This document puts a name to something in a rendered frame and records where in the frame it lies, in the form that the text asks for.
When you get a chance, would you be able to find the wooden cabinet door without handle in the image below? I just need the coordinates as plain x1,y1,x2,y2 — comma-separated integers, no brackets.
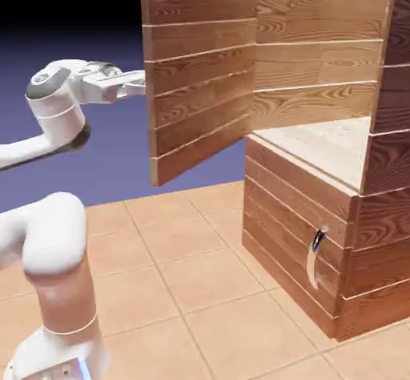
139,0,259,188

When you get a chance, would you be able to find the wooden cabinet door with handle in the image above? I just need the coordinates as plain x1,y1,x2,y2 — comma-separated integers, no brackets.
241,135,360,340

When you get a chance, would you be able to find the curved silver door handle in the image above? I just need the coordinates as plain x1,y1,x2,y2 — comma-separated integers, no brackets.
306,224,331,291

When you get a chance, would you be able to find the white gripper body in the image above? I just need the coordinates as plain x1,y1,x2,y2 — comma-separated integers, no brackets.
82,69,147,104

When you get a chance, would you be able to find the wooden cabinet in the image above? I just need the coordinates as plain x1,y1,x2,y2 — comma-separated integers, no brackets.
241,0,410,343

